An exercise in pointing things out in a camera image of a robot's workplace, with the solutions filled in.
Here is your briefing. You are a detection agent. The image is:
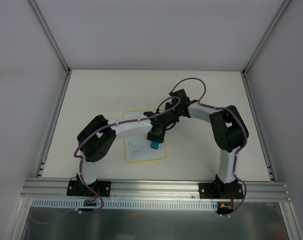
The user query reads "blue foam whiteboard eraser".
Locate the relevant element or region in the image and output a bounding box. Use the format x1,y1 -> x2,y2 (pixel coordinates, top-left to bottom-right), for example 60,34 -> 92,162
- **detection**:
150,141 -> 160,149

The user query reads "yellow framed small whiteboard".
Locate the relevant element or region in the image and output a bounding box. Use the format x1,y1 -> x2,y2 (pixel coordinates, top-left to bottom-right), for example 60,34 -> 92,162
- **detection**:
122,108 -> 168,164

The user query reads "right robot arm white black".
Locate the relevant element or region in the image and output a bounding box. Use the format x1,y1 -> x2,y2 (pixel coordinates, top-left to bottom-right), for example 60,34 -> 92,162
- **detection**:
169,89 -> 249,199

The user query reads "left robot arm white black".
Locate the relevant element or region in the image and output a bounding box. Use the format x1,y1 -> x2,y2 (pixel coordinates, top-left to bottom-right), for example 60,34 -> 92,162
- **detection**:
73,109 -> 179,196

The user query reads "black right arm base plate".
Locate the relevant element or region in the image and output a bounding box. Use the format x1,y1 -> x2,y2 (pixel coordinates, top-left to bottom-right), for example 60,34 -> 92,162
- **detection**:
198,182 -> 244,200

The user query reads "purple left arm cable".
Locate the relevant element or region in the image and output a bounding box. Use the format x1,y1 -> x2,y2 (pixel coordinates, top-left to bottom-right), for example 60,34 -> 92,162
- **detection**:
73,96 -> 181,216

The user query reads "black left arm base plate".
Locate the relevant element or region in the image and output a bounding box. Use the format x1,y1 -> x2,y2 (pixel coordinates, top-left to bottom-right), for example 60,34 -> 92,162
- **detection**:
66,178 -> 112,197

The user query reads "white slotted cable duct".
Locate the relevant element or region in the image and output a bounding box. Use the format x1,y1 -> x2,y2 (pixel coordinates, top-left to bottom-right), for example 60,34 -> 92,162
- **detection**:
31,198 -> 218,212

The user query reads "aluminium mounting rail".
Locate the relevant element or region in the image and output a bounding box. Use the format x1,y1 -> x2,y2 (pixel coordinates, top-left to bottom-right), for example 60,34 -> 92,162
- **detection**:
20,177 -> 292,202

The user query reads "right aluminium frame post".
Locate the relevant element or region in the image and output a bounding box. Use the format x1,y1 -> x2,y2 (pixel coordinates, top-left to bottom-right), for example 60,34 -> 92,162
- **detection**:
242,0 -> 292,76

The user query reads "aluminium frame post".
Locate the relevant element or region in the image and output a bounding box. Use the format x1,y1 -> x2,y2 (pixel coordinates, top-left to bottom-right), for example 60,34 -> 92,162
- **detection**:
242,0 -> 292,76
27,0 -> 71,73

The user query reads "left aluminium frame post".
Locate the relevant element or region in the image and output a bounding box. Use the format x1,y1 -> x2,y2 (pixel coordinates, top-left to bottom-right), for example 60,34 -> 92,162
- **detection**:
27,0 -> 71,73

